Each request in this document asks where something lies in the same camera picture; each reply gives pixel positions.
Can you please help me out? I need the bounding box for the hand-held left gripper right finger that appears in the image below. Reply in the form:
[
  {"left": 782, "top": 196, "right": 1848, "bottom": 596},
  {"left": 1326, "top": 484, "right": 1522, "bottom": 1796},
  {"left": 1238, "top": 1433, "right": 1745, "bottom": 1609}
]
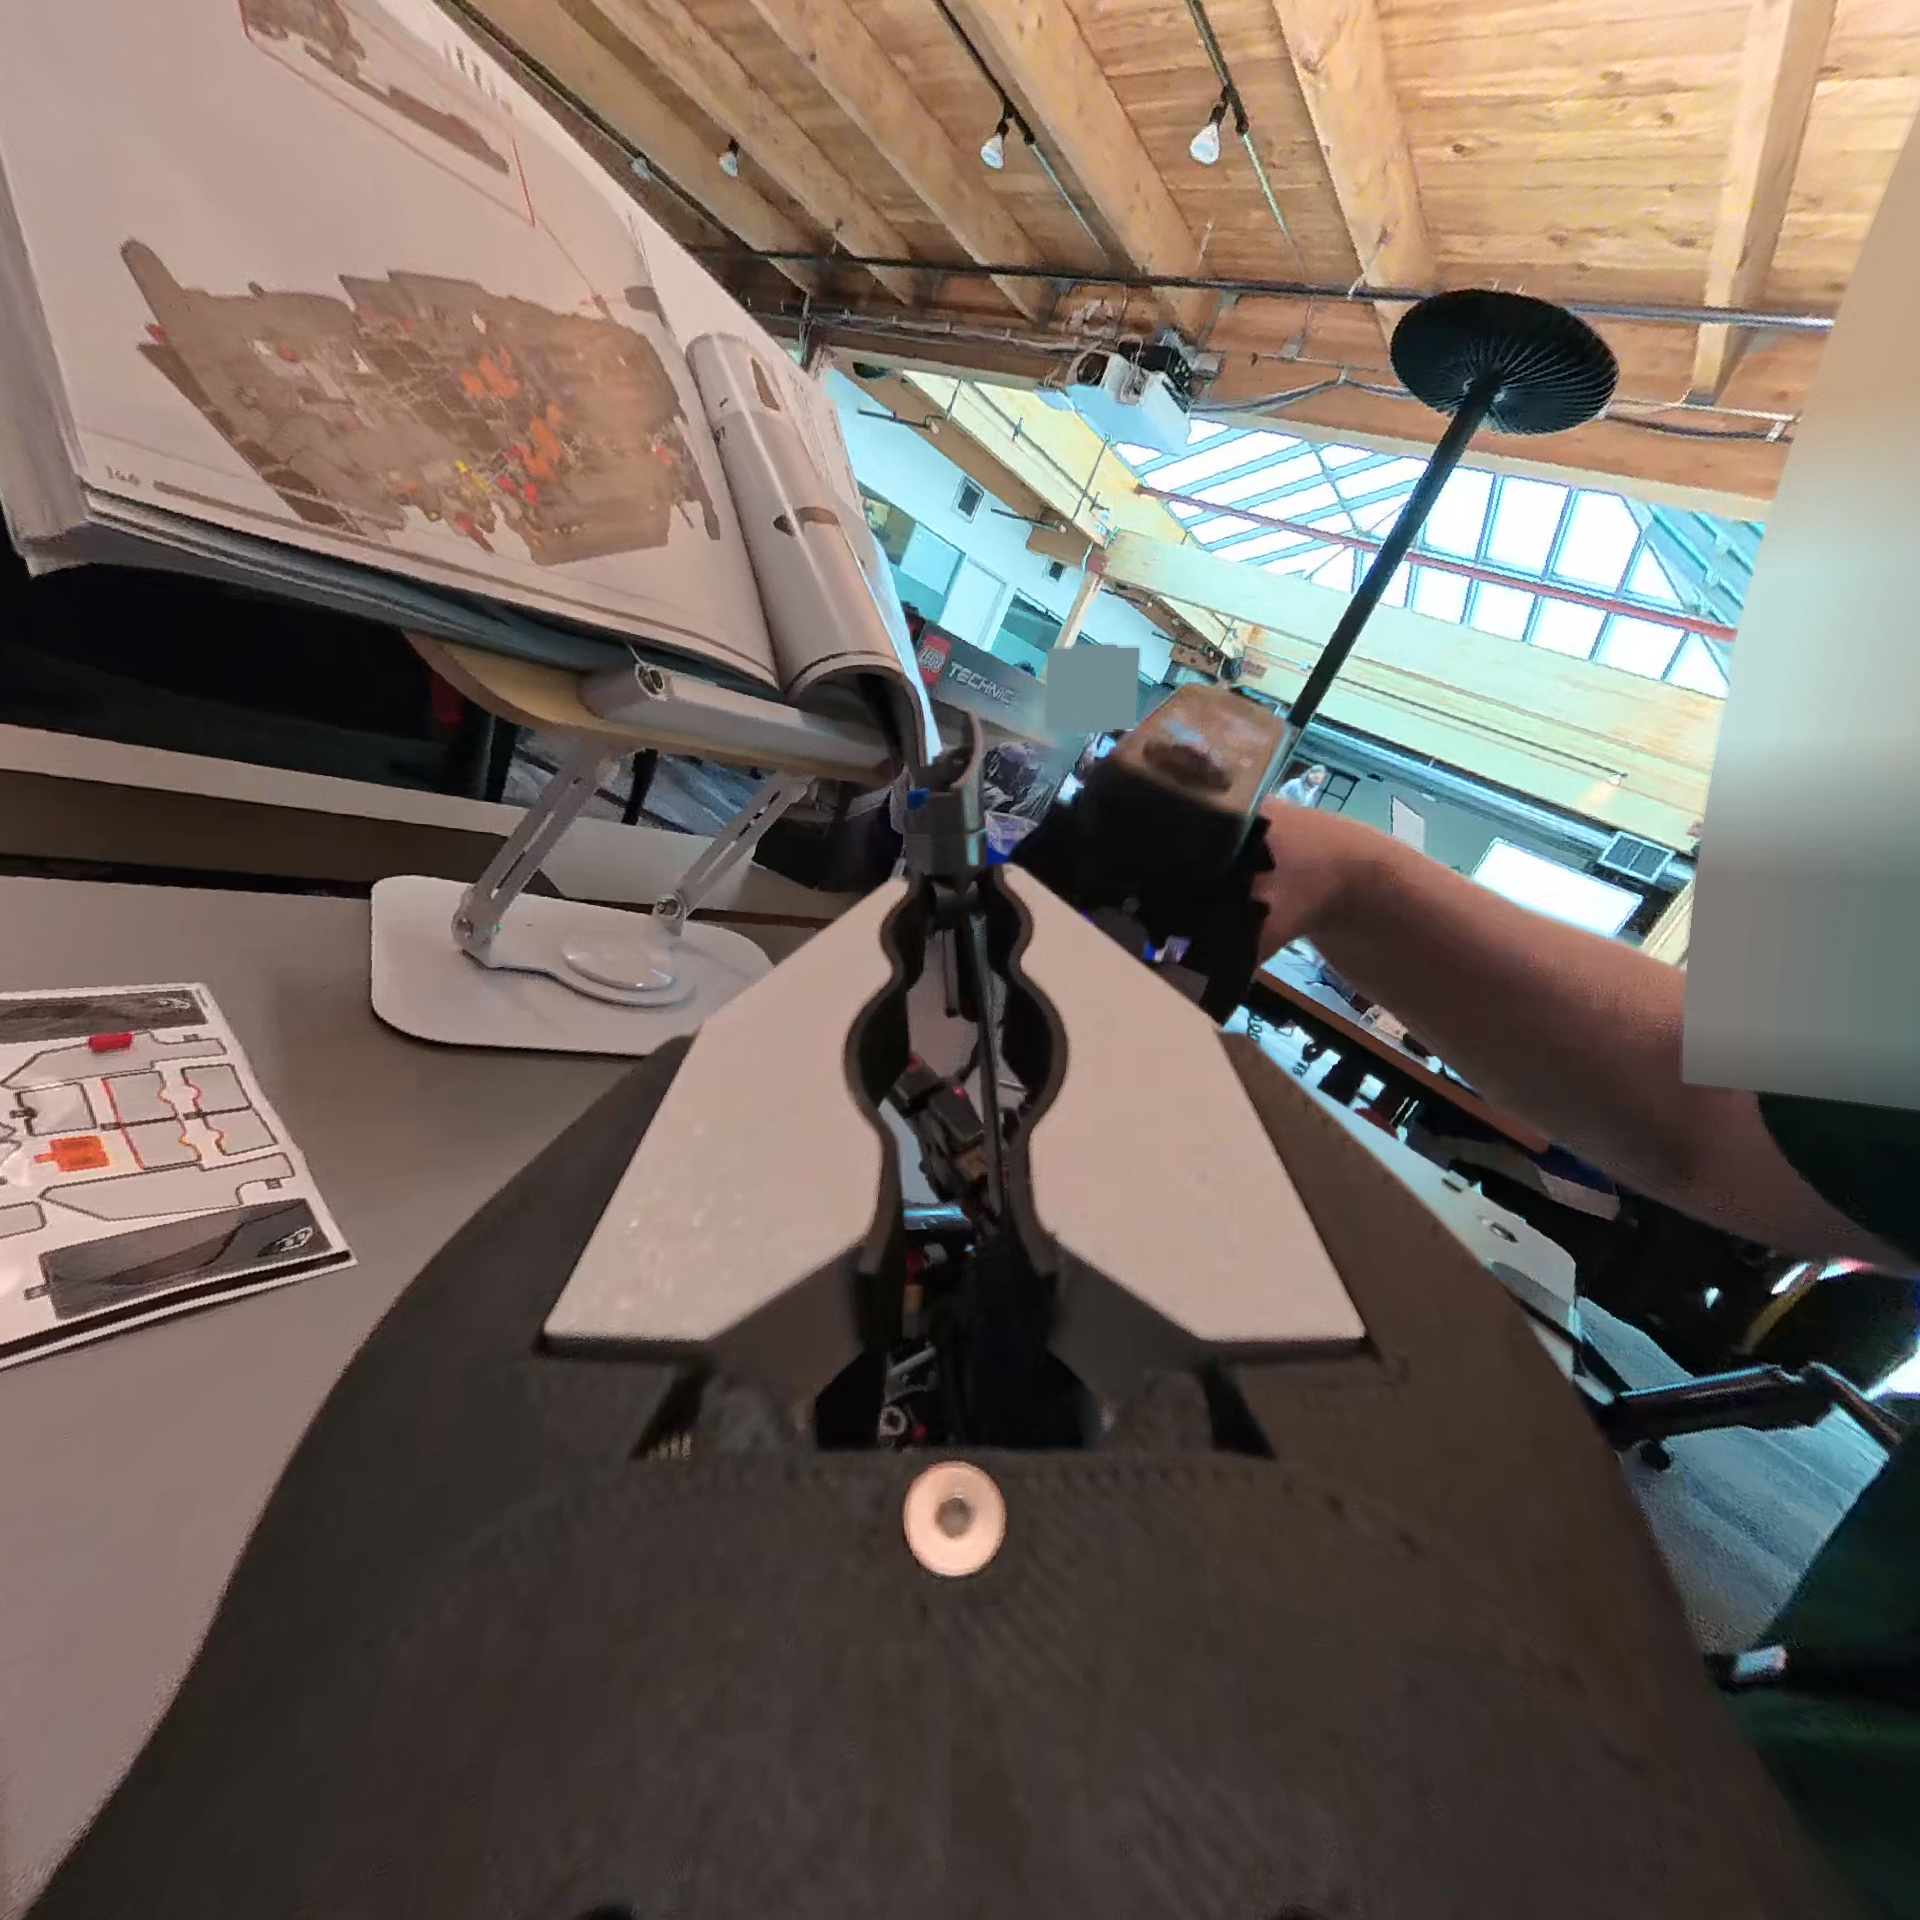
[{"left": 982, "top": 866, "right": 1371, "bottom": 1423}]

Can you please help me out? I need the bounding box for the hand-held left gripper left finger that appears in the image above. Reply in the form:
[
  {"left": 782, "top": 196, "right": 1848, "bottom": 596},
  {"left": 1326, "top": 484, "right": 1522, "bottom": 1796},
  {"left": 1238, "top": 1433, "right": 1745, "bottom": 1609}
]
[{"left": 542, "top": 873, "right": 938, "bottom": 1425}]

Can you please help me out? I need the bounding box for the grey lego vehicle model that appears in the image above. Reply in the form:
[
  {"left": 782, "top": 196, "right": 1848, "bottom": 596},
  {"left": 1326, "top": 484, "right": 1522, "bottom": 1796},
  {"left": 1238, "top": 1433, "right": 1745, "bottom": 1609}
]
[{"left": 881, "top": 1050, "right": 1058, "bottom": 1452}]

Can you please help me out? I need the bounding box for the grey lego wing assembly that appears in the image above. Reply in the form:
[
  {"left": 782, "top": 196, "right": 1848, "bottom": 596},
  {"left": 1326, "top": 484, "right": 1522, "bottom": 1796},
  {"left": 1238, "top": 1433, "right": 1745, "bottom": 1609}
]
[{"left": 895, "top": 713, "right": 996, "bottom": 909}]

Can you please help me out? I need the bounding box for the person's right forearm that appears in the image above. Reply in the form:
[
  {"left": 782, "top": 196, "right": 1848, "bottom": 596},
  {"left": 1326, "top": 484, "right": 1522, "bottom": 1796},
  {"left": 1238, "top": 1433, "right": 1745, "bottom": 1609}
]
[{"left": 1259, "top": 800, "right": 1920, "bottom": 1281}]

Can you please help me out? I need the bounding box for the lego set box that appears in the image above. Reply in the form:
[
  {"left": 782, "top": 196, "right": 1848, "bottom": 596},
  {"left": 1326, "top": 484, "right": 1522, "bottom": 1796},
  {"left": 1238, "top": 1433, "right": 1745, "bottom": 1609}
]
[{"left": 898, "top": 628, "right": 1058, "bottom": 713}]

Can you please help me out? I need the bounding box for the wooden office desk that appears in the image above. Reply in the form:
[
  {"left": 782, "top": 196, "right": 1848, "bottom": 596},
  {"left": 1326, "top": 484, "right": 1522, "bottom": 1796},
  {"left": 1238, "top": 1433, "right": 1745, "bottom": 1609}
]
[{"left": 1259, "top": 958, "right": 1552, "bottom": 1154}]

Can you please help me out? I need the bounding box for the white book stand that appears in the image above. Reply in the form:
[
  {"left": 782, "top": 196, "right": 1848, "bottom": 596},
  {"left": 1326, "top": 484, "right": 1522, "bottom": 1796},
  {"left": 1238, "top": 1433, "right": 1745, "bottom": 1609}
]
[{"left": 373, "top": 628, "right": 934, "bottom": 1057}]

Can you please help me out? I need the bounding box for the black pillar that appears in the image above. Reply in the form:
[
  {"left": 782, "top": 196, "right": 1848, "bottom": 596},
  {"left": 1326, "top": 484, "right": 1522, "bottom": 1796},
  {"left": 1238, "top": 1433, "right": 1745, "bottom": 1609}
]
[{"left": 1282, "top": 403, "right": 1503, "bottom": 740}]

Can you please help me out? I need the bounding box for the white ceiling projector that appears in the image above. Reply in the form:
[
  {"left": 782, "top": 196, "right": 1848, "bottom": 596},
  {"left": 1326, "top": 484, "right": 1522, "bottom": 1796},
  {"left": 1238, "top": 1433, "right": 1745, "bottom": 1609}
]
[{"left": 1065, "top": 343, "right": 1221, "bottom": 439}]

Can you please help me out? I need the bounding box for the black finned lamp head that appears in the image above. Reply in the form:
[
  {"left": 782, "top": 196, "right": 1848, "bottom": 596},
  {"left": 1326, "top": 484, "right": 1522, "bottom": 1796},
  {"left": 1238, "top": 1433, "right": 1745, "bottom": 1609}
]
[{"left": 1387, "top": 289, "right": 1622, "bottom": 439}]

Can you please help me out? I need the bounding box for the white sticker sheet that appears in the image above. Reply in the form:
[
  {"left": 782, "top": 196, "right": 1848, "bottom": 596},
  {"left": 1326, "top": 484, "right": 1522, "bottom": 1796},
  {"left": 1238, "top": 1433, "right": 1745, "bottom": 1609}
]
[{"left": 0, "top": 981, "right": 361, "bottom": 1370}]

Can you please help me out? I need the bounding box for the black chair armrest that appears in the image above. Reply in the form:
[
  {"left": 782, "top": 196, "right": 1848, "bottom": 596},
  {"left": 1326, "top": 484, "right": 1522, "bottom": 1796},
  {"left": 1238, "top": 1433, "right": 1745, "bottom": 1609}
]
[{"left": 1612, "top": 1353, "right": 1898, "bottom": 1460}]

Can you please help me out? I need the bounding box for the person's green shirt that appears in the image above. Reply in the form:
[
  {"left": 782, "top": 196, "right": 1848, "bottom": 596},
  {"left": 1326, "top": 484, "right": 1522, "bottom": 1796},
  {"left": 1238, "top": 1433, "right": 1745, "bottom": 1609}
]
[{"left": 1707, "top": 1093, "right": 1920, "bottom": 1920}]

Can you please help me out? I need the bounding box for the instruction booklet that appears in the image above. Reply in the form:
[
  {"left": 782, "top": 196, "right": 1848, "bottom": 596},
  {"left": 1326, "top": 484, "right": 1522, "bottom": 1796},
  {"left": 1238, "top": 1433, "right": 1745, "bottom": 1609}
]
[{"left": 0, "top": 0, "right": 951, "bottom": 768}]

